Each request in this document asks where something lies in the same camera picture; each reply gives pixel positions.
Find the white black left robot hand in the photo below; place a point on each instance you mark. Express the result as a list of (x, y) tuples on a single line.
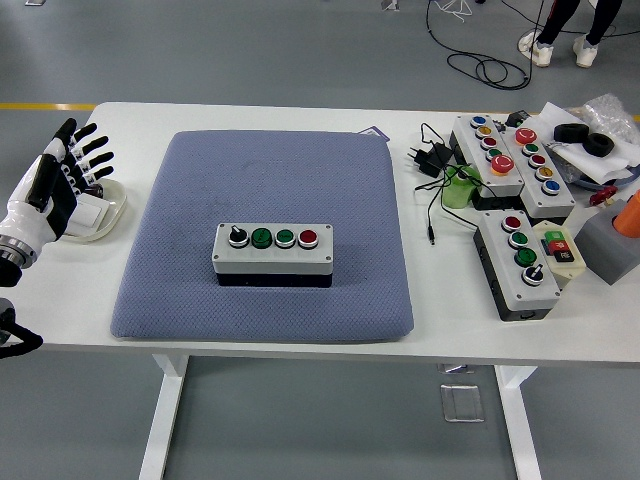
[(30, 210)]

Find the grey four-button control box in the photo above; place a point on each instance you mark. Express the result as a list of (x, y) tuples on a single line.
[(530, 295), (272, 260)]

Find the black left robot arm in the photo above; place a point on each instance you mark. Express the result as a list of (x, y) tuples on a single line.
[(15, 248)]

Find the grey five-button control box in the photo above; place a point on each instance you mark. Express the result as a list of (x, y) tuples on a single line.
[(537, 200), (467, 145)]

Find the small dark red item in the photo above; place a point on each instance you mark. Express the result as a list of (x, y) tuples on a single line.
[(96, 191)]

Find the cream shallow tray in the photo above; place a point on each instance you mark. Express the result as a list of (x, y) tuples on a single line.
[(112, 210)]

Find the white table leg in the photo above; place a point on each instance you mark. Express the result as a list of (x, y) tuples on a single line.
[(162, 415), (520, 425)]

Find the blue-grey padded mat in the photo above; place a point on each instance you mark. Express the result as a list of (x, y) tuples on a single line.
[(325, 165)]

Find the purple-edged card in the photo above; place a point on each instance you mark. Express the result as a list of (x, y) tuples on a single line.
[(376, 131)]

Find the black power adapter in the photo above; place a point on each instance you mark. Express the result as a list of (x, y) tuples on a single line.
[(430, 160)]

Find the green tape roll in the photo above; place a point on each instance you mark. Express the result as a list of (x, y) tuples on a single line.
[(455, 192)]

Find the silver floor socket plate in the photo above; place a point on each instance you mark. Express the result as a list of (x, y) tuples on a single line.
[(462, 402)]

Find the small black device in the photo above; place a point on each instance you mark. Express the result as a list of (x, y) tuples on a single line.
[(516, 119)]

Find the person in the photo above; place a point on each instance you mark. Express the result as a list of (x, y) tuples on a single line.
[(557, 15)]

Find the white paper sheet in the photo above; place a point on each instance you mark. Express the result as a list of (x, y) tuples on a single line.
[(600, 165)]

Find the red valve knob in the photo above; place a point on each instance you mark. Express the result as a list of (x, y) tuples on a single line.
[(602, 194)]

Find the grey block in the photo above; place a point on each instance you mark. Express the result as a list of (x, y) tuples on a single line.
[(605, 245)]

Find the clear bubble wrap bag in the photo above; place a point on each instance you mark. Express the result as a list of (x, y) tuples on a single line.
[(607, 112)]

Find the orange cylinder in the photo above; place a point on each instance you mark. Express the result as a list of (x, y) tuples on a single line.
[(631, 217)]

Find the white wall switch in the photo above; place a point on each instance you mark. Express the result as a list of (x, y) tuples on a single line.
[(92, 215)]

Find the cream three-button switch box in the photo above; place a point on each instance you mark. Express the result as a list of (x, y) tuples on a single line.
[(560, 250)]

